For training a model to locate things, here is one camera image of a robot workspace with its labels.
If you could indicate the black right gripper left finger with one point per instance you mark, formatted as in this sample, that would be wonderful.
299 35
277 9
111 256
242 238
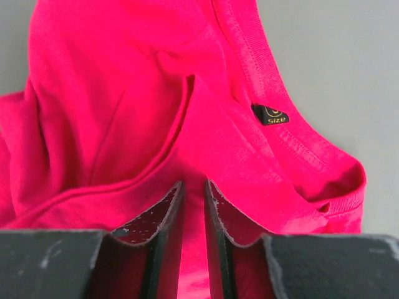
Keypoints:
140 259

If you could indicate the red t-shirt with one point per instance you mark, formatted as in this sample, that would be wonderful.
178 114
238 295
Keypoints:
126 98

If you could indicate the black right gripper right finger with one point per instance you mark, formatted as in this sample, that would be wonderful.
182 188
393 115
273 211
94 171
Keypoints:
247 261

